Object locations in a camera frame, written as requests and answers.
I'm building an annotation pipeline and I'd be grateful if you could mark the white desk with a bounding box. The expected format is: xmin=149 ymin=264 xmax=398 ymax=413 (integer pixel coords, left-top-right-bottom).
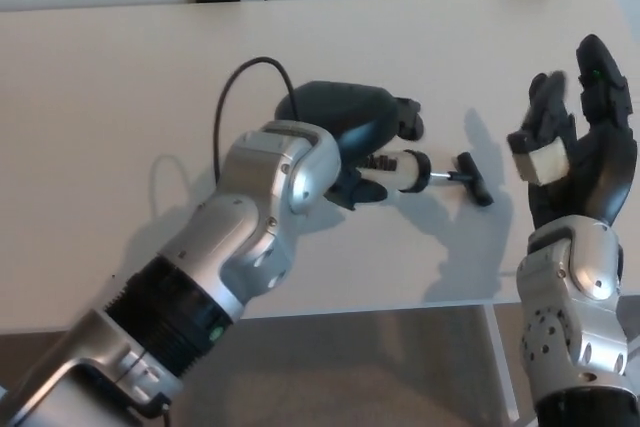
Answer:
xmin=0 ymin=0 xmax=640 ymax=424

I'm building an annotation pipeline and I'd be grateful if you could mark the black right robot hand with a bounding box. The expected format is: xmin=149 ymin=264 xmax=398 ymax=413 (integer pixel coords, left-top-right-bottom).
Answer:
xmin=505 ymin=33 xmax=640 ymax=239

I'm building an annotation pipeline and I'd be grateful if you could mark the white Franklin air pump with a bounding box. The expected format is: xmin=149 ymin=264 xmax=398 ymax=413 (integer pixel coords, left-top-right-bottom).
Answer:
xmin=356 ymin=147 xmax=497 ymax=209

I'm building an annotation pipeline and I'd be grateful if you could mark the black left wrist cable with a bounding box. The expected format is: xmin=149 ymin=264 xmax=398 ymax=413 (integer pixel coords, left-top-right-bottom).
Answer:
xmin=213 ymin=56 xmax=299 ymax=184

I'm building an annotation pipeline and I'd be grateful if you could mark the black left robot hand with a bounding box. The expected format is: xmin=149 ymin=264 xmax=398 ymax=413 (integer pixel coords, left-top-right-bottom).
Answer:
xmin=274 ymin=78 xmax=427 ymax=211

